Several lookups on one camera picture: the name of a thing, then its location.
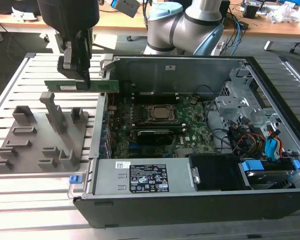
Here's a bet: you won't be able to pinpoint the black box on desk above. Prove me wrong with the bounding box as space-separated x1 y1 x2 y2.
0 0 41 16

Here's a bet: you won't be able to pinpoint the crumpled white paper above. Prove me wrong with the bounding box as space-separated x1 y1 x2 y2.
10 6 39 23

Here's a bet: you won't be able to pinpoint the blue flat data wire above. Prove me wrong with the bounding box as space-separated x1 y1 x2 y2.
264 137 283 159

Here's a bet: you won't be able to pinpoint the red yellow black wire bundle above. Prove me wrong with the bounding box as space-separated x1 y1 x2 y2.
227 126 266 156

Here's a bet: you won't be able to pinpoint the CPU with metal top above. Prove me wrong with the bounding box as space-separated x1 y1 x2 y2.
152 106 175 120

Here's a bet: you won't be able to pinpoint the silver metal drive cage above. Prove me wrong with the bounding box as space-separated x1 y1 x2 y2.
214 66 284 141

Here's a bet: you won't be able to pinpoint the hanging blue cables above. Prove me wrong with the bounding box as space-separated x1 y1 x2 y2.
228 9 245 56

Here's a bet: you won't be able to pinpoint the hard disk in blue carrier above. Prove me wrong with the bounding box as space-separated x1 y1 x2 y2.
237 159 300 190

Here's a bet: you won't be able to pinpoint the grey parts rack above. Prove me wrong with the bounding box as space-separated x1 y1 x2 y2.
0 91 91 176

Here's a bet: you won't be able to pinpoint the grey wrist camera blue mark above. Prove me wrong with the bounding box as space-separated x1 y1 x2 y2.
110 0 141 19

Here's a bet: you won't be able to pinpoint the thin black looping wire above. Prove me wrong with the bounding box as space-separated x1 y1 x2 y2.
204 84 232 152

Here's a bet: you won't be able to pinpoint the crumpled clear plastic bag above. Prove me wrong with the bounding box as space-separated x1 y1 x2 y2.
266 1 300 25

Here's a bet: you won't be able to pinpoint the green RAM stick white label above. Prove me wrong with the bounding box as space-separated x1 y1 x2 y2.
44 79 120 94

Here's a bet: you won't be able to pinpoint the small black desk device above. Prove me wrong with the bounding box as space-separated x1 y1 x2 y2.
241 3 264 19

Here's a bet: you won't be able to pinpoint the installed dark RAM stick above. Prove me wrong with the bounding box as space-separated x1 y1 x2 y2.
139 90 178 97

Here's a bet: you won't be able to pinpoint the black open PC case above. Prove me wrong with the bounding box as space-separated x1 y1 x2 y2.
67 55 300 230

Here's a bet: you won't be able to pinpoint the black graphics card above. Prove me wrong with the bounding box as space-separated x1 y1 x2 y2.
136 128 174 146

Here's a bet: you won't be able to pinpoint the black RAM slot bank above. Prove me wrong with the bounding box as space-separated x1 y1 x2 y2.
130 120 186 133
130 83 180 105

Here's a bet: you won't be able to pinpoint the silver power supply with label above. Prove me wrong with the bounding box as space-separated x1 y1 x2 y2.
91 157 199 198

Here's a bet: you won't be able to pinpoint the green motherboard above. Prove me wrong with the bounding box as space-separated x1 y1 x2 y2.
107 94 217 160

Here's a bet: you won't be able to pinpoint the metal CPU socket cover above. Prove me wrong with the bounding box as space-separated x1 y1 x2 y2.
142 103 179 124

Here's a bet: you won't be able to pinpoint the long wooden desk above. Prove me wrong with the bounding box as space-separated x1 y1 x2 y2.
0 0 300 39

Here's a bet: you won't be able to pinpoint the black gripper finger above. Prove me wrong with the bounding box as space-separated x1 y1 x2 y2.
74 29 94 91

